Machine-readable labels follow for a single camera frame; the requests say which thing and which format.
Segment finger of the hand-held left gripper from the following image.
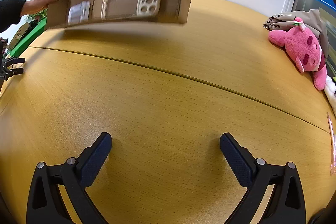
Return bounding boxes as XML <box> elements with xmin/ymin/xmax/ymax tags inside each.
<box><xmin>4</xmin><ymin>68</ymin><xmax>24</xmax><ymax>81</ymax></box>
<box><xmin>3</xmin><ymin>57</ymin><xmax>26</xmax><ymax>67</ymax></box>

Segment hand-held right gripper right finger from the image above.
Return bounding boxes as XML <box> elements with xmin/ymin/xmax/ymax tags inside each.
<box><xmin>220</xmin><ymin>133</ymin><xmax>307</xmax><ymax>224</ymax></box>

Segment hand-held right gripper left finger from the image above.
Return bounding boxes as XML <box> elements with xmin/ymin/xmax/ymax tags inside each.
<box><xmin>26</xmin><ymin>132</ymin><xmax>113</xmax><ymax>224</ymax></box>

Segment white charger plug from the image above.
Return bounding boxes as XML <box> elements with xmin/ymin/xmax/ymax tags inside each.
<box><xmin>68</xmin><ymin>1</ymin><xmax>90</xmax><ymax>25</ymax></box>

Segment beige clear phone case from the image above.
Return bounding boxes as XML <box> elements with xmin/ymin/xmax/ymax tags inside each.
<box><xmin>101</xmin><ymin>0</ymin><xmax>161</xmax><ymax>20</ymax></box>

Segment person's left hand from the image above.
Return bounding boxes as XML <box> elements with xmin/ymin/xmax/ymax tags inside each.
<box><xmin>25</xmin><ymin>0</ymin><xmax>60</xmax><ymax>16</ymax></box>

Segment green board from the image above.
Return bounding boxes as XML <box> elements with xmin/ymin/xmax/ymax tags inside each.
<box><xmin>8</xmin><ymin>10</ymin><xmax>48</xmax><ymax>56</ymax></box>

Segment green potted plant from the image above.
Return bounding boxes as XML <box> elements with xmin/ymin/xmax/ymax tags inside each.
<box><xmin>25</xmin><ymin>9</ymin><xmax>48</xmax><ymax>22</ymax></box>

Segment pink plastic packet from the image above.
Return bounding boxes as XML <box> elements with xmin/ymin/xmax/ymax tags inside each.
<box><xmin>327</xmin><ymin>112</ymin><xmax>336</xmax><ymax>175</ymax></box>

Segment white plush toy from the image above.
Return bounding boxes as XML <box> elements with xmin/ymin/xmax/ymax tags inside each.
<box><xmin>323</xmin><ymin>76</ymin><xmax>336</xmax><ymax>104</ymax></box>

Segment pink plush toy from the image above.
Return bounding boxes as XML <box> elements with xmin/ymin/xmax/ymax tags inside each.
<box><xmin>268</xmin><ymin>17</ymin><xmax>328</xmax><ymax>91</ymax></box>

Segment beige printed cloth bag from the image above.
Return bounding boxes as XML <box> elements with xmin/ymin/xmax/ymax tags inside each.
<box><xmin>262</xmin><ymin>9</ymin><xmax>330</xmax><ymax>56</ymax></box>

